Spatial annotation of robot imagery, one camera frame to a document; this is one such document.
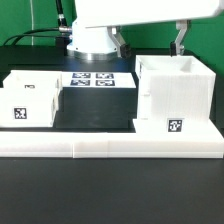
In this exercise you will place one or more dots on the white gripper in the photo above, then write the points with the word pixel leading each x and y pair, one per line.
pixel 103 13

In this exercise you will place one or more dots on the white drawer cabinet box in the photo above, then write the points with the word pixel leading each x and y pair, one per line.
pixel 174 94

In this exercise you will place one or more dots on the white drawer tray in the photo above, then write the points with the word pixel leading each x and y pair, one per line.
pixel 28 107
pixel 37 80

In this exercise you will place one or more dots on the white front drawer tray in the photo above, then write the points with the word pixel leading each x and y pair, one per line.
pixel 28 107

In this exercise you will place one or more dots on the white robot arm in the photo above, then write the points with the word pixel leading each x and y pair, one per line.
pixel 95 31

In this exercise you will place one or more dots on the white fiducial marker sheet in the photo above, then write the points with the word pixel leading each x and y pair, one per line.
pixel 97 80

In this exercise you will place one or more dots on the white L-shaped border wall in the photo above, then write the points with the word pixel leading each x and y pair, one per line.
pixel 148 141

